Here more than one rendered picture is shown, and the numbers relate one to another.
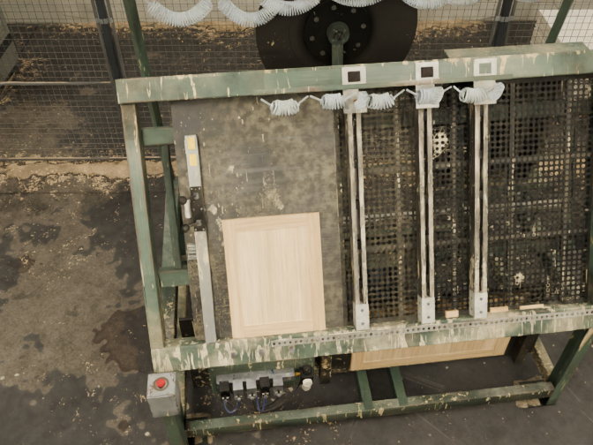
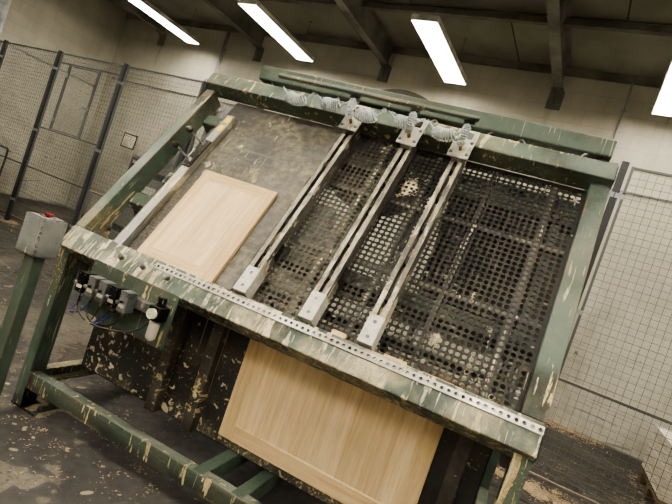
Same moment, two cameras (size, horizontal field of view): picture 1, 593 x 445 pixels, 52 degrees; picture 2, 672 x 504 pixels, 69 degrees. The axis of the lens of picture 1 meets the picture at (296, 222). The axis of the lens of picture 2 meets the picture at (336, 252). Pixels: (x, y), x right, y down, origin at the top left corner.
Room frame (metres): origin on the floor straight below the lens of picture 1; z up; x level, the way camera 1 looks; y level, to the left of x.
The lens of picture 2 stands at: (0.05, -1.51, 1.25)
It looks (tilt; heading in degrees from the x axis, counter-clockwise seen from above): 2 degrees down; 27
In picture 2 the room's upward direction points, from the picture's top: 19 degrees clockwise
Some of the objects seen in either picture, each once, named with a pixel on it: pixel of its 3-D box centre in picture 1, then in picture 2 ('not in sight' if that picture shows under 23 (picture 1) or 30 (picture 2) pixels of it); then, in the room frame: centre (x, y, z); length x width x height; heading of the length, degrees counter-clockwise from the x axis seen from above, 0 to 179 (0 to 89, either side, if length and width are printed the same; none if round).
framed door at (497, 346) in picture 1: (435, 333); (326, 419); (1.91, -0.75, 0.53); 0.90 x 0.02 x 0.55; 97
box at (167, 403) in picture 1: (164, 395); (41, 236); (1.36, 0.58, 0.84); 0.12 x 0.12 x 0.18; 7
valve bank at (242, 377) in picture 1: (264, 388); (115, 303); (1.48, 0.15, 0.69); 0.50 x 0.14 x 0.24; 97
